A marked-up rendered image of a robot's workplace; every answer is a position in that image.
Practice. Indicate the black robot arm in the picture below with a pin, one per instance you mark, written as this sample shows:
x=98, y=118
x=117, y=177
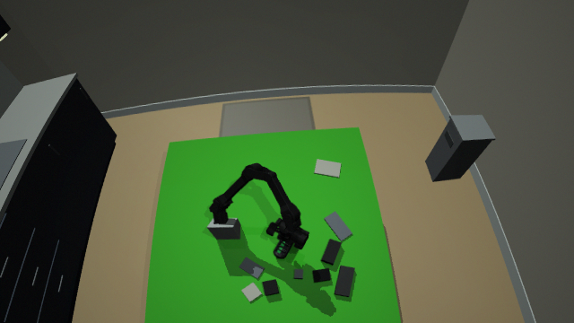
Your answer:
x=291, y=222

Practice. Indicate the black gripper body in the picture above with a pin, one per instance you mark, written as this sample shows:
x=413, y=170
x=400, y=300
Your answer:
x=273, y=228

